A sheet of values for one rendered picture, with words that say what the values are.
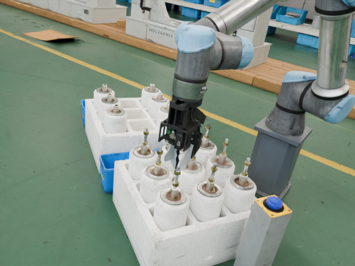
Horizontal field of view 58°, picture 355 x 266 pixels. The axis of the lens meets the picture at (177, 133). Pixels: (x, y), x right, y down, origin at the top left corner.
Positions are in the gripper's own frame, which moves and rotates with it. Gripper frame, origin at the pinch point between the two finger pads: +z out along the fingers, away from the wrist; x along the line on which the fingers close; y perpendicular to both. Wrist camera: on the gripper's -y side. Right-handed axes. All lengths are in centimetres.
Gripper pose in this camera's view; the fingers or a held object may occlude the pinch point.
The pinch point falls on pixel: (179, 164)
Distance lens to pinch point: 84.5
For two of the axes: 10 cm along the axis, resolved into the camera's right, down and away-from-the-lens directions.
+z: -1.4, 8.8, 4.6
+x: 8.8, 3.2, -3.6
